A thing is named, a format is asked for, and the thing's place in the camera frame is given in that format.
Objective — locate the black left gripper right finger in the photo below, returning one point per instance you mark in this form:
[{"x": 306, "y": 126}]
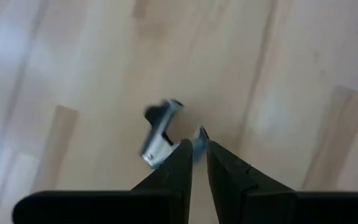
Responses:
[{"x": 241, "y": 186}]

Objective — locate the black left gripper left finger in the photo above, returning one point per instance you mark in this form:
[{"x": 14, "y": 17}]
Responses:
[{"x": 179, "y": 180}]

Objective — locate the silver binder clip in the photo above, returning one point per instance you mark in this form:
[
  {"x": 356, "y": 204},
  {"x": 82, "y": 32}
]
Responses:
[{"x": 158, "y": 140}]

